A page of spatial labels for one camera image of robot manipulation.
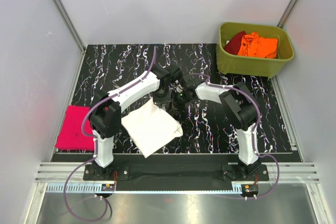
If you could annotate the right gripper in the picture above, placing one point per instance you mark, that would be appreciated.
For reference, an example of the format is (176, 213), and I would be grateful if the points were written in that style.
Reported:
(177, 107)

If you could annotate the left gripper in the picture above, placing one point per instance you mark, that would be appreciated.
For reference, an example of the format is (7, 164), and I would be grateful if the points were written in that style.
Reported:
(161, 102)

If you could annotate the white printed t-shirt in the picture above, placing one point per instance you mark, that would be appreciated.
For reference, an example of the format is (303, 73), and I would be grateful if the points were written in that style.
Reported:
(151, 127)

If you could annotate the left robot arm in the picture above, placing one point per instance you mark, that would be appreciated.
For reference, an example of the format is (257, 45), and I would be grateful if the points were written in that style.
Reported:
(106, 110)

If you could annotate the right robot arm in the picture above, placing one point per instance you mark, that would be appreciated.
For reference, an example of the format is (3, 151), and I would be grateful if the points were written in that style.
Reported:
(239, 106)

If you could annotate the dark red t-shirt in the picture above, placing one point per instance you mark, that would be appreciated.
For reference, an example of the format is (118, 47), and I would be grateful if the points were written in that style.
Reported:
(233, 46)

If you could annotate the olive green plastic bin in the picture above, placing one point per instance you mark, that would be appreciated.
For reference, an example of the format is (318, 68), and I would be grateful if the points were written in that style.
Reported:
(229, 63)

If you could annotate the orange t-shirt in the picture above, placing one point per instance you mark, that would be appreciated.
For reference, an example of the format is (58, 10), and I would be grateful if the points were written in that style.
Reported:
(252, 45)

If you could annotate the folded pink t-shirt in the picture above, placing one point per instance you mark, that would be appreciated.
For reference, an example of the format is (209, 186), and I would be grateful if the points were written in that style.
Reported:
(71, 136)

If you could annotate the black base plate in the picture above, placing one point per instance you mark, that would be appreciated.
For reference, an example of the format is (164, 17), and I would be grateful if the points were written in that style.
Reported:
(215, 181)

